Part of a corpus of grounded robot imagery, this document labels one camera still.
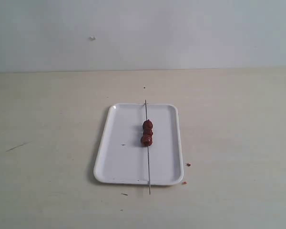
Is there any thin metal skewer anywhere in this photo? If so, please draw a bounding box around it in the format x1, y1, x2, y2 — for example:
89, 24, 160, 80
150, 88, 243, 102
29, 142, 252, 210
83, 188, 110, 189
144, 99, 151, 195

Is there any white rectangular plastic tray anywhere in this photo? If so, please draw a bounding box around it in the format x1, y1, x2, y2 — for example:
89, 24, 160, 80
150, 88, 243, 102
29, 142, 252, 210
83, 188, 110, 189
93, 103, 184, 186

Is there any red-brown food ball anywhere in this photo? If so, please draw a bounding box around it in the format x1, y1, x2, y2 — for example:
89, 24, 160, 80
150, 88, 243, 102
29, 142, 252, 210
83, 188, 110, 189
143, 128, 153, 136
143, 119, 153, 130
141, 135, 153, 147

